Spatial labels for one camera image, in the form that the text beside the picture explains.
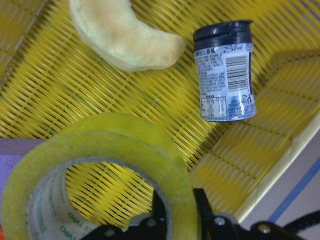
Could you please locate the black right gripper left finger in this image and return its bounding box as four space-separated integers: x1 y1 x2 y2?
83 191 168 240

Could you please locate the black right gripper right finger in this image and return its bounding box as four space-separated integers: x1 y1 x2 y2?
193 188 308 240

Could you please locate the yellow clear tape roll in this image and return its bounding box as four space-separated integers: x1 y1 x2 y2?
1 113 201 240

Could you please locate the small black-capped bottle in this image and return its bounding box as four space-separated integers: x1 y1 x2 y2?
193 20 257 123

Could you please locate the yellow plastic basket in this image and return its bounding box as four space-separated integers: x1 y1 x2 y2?
0 0 320 220

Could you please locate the croissant shaped bread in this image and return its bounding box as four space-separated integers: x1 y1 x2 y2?
69 0 186 72

